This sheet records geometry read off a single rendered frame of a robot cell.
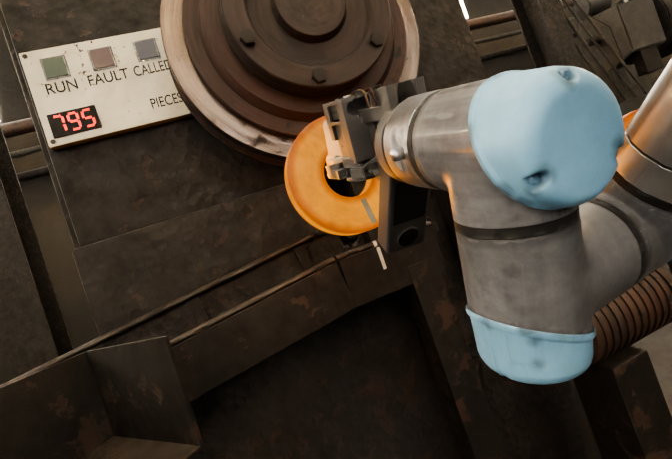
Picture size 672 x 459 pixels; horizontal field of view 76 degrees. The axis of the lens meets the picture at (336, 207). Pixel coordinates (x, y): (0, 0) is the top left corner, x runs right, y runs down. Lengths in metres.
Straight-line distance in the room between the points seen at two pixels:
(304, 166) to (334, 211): 0.06
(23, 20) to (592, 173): 0.97
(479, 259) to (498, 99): 0.10
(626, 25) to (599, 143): 8.30
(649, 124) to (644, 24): 8.45
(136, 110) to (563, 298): 0.79
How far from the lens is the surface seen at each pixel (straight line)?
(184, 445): 0.52
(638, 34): 8.65
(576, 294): 0.30
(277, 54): 0.72
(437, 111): 0.29
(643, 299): 0.87
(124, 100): 0.92
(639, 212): 0.37
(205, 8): 0.80
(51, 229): 7.18
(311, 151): 0.53
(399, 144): 0.33
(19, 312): 3.49
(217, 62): 0.76
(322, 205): 0.52
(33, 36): 1.03
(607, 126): 0.26
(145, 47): 0.95
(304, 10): 0.75
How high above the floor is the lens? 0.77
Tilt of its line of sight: 2 degrees up
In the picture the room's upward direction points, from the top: 19 degrees counter-clockwise
